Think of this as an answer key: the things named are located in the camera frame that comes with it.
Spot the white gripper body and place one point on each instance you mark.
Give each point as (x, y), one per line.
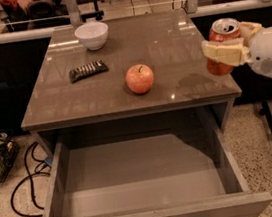
(266, 52)

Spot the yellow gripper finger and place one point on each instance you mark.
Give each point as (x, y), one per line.
(248, 30)
(230, 52)

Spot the red coke can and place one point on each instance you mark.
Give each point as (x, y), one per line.
(221, 30)

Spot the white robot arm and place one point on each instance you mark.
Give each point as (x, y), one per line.
(253, 47)

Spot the grey cabinet with glossy top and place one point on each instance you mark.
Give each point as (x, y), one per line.
(149, 63)

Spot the open grey top drawer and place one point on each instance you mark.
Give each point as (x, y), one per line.
(184, 172)

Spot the red apple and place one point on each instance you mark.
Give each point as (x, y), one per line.
(139, 78)

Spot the dark striped snack bar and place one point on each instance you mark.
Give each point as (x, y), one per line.
(87, 70)

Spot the white ceramic bowl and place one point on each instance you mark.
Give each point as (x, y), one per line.
(92, 35)

